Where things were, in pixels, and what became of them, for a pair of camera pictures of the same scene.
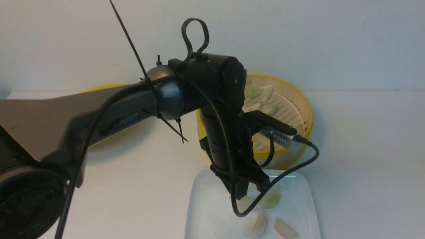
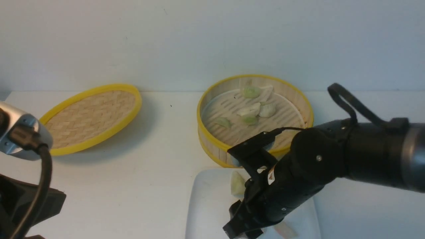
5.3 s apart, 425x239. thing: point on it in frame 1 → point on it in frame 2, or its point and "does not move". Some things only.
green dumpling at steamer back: [251, 92] does not move
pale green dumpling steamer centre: [269, 110] does not move
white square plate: [289, 211] does not move
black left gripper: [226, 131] → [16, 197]
